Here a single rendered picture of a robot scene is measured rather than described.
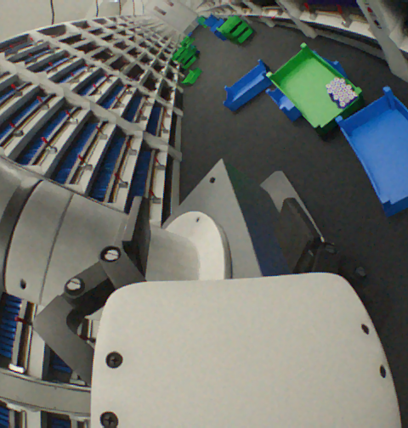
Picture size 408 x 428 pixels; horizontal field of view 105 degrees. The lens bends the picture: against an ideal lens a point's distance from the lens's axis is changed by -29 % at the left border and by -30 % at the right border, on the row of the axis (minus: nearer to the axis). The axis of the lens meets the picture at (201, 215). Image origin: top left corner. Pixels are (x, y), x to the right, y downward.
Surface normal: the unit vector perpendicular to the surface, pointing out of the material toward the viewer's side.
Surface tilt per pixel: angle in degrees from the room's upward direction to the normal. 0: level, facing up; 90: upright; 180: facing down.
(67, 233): 88
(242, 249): 2
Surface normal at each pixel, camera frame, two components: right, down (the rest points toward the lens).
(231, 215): -0.79, -0.36
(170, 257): 0.61, -0.54
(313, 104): -0.69, -0.05
